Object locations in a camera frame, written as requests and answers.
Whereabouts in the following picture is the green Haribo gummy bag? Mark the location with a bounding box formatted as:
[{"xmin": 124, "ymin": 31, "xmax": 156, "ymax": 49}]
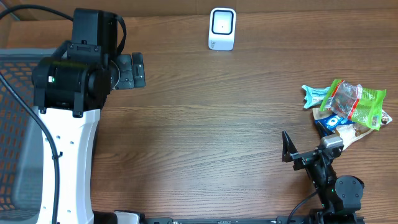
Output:
[{"xmin": 320, "ymin": 79, "xmax": 386, "ymax": 130}]

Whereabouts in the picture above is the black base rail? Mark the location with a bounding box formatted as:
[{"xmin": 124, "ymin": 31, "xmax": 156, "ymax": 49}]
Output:
[{"xmin": 140, "ymin": 216, "xmax": 365, "ymax": 224}]

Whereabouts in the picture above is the beige dried mushroom bag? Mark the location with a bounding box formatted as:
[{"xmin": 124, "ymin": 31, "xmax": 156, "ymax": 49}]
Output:
[{"xmin": 312, "ymin": 107, "xmax": 393, "ymax": 152}]

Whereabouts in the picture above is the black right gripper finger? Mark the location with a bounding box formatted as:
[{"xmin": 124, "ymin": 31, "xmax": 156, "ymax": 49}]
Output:
[
  {"xmin": 316, "ymin": 122, "xmax": 333, "ymax": 138},
  {"xmin": 282, "ymin": 131, "xmax": 299, "ymax": 162}
]

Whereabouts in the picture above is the white barcode scanner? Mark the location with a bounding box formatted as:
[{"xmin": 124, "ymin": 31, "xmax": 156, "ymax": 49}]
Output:
[{"xmin": 208, "ymin": 7, "xmax": 236, "ymax": 51}]

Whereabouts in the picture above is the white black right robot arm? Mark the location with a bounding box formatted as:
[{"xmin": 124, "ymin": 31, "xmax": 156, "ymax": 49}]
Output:
[{"xmin": 276, "ymin": 124, "xmax": 364, "ymax": 224}]

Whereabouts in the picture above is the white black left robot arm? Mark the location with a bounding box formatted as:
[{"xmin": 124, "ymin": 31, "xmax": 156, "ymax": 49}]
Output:
[{"xmin": 32, "ymin": 8, "xmax": 146, "ymax": 224}]

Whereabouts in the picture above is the blue snack packet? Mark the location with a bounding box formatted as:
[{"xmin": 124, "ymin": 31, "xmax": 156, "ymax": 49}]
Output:
[{"xmin": 313, "ymin": 113, "xmax": 354, "ymax": 132}]

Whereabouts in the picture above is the mint green tissue packet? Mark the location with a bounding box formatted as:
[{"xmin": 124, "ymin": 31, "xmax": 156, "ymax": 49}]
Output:
[{"xmin": 302, "ymin": 85, "xmax": 330, "ymax": 109}]

